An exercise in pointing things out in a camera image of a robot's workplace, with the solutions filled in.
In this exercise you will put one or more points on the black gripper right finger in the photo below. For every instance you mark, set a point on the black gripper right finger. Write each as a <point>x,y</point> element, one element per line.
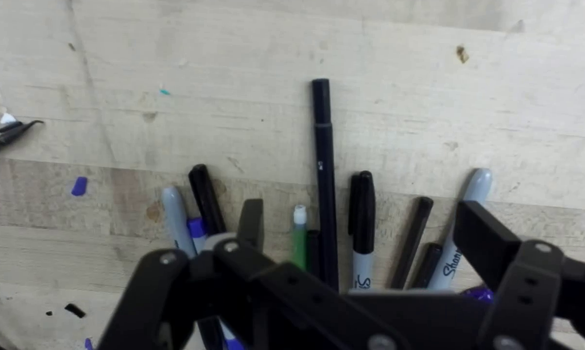
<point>531,293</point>

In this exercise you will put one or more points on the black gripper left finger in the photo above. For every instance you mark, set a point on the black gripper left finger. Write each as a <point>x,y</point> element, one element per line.
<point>175,299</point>

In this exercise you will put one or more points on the long black pen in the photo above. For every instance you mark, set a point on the long black pen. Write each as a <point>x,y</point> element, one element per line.
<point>325,182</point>

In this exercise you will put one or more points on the slim short black pen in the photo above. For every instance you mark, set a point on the slim short black pen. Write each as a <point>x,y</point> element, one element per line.
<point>412,240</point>

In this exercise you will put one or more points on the green pen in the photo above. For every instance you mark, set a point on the green pen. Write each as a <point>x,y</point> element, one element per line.
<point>298,240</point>

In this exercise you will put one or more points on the grey marker blue cap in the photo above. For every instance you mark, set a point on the grey marker blue cap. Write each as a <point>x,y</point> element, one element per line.
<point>177,217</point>

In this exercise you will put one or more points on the dark marker purple end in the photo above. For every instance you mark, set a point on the dark marker purple end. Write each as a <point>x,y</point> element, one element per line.
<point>428,266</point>

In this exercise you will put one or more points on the all grey marker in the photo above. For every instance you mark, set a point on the all grey marker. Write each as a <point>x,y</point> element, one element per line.
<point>463,207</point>

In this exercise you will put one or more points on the grey marker black cap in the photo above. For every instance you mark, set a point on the grey marker black cap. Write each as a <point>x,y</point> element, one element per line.
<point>362,215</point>

